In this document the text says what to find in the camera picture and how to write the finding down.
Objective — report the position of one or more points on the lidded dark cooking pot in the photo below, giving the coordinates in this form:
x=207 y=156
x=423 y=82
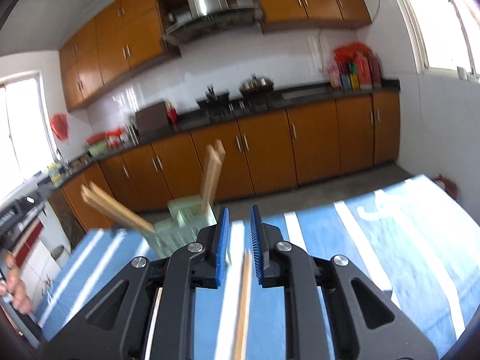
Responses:
x=256 y=86

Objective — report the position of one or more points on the red bottle on counter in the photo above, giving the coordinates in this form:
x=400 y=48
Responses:
x=172 y=115

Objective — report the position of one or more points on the black kitchen countertop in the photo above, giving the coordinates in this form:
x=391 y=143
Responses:
x=192 y=120

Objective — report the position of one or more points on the white green paint bucket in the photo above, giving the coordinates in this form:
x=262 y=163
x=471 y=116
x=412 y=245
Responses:
x=61 y=255

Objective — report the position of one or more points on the yellow detergent bottle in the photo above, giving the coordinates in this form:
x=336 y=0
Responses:
x=54 y=173

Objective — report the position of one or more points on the wooden chopstick four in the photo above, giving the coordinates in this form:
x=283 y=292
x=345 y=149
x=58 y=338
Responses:
x=122 y=204

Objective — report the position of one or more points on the green plastic basin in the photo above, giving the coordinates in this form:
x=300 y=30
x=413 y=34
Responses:
x=98 y=148

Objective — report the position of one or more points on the black wok on stove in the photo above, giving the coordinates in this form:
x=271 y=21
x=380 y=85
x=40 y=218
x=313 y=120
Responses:
x=213 y=101

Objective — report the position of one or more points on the dark brown cutting board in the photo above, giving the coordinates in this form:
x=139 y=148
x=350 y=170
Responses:
x=152 y=118

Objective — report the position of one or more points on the green perforated utensil holder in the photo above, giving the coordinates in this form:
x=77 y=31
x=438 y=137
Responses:
x=187 y=218

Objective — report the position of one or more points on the pink condiment bottle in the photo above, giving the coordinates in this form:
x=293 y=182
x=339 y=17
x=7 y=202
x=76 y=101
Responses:
x=334 y=76

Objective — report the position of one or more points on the wooden chopstick two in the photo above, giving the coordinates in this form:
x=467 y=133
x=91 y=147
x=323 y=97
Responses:
x=220 y=153

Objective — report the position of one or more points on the window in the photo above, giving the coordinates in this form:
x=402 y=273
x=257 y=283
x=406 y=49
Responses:
x=26 y=147
x=444 y=35

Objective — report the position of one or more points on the left window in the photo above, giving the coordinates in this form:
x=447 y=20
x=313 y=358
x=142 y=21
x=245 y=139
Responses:
x=26 y=147

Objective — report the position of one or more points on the lower wooden kitchen cabinets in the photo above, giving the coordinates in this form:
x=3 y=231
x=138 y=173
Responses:
x=300 y=142

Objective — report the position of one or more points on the blue white striped tablecloth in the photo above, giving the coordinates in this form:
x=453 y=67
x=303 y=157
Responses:
x=393 y=274

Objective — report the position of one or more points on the right window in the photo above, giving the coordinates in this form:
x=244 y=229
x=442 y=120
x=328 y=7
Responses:
x=444 y=35

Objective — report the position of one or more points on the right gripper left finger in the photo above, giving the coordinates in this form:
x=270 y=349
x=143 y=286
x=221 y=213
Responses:
x=197 y=265

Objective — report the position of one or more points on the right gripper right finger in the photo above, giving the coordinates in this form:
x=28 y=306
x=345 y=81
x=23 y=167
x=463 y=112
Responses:
x=281 y=264

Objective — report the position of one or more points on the upper wooden wall cabinets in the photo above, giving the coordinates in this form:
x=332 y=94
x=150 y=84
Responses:
x=129 y=36

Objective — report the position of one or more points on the dark red thermos flask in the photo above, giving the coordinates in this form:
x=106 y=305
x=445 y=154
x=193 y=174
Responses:
x=375 y=71

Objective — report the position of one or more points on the wooden chopstick six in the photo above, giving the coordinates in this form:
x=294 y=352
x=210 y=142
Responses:
x=151 y=329

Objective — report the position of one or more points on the steel range hood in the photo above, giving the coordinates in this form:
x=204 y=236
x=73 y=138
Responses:
x=185 y=21

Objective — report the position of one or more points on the red bag behind condiments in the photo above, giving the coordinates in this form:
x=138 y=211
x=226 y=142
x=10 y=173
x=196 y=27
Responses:
x=347 y=53

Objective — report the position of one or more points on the person left hand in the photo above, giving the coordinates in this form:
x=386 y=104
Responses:
x=15 y=287

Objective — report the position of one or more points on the red plastic bag on wall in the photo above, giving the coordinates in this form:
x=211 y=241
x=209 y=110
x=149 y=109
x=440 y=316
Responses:
x=59 y=126

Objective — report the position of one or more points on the white cup on windowsill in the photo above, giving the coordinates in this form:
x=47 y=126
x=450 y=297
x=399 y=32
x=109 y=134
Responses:
x=462 y=74

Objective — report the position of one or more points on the black gas stove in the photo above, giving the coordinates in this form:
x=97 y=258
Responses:
x=242 y=105

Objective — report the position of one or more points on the red plastic basin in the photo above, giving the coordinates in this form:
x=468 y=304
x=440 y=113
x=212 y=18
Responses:
x=93 y=139

